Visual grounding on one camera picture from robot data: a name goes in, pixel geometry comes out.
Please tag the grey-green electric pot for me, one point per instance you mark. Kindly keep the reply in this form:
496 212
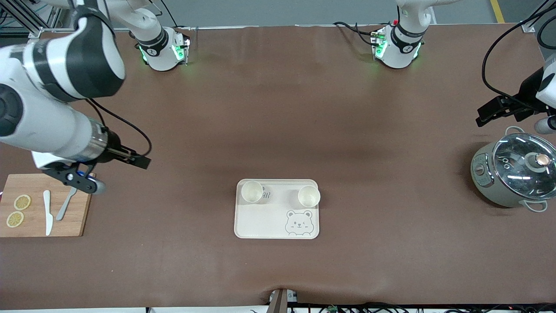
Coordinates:
484 178

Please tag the white plastic knife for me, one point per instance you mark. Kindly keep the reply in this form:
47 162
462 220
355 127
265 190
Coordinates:
47 213

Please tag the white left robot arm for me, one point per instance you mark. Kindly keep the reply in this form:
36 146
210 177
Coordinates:
399 54

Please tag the white IKEA cup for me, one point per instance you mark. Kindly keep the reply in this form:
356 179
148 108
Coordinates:
309 196
252 192

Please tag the grey plastic knife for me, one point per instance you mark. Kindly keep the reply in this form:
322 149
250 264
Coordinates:
64 208

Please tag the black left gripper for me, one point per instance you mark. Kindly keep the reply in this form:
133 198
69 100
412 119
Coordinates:
526 94

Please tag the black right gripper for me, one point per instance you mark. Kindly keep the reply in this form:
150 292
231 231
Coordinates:
114 146

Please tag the metal table edge bracket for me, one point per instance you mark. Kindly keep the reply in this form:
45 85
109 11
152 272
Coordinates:
282 300

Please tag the yellow lemon slice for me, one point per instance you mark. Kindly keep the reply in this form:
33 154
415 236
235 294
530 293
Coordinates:
15 219
22 202

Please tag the bamboo cutting board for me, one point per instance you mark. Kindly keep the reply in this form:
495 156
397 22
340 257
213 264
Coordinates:
82 213

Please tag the aluminium frame post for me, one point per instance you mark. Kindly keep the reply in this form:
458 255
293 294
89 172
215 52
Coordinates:
527 27
35 34

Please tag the glass pot lid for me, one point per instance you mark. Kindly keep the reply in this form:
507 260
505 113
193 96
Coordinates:
517 169

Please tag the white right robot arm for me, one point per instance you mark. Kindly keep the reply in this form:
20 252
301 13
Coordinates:
43 126

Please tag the white bear print tray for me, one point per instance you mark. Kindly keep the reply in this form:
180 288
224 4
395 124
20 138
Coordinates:
269 221

